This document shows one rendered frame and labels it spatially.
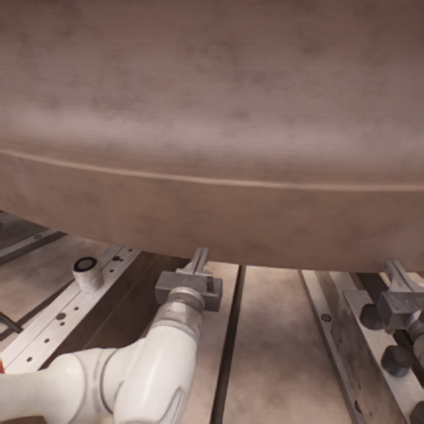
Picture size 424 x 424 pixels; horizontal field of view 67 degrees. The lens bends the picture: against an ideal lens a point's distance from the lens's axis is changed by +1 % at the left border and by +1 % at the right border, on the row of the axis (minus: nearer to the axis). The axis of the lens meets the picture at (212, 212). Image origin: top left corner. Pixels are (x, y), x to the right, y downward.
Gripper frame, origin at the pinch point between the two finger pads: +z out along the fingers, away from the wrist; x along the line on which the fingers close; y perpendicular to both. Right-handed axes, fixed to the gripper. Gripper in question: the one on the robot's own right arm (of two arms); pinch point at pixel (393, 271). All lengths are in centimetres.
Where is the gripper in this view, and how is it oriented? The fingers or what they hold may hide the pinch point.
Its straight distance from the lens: 81.3
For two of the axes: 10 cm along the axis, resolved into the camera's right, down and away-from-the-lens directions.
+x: 10.0, 0.0, -0.4
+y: 0.2, 8.4, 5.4
